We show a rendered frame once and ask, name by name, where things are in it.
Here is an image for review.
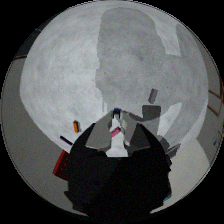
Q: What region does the orange rod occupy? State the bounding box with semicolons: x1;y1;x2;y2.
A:
73;121;79;133

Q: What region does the pink rod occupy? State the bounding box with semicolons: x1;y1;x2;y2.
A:
111;127;121;137

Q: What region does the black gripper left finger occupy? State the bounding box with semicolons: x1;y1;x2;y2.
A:
63;110;114;175

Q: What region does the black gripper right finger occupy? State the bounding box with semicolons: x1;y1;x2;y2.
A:
119;110;171;173

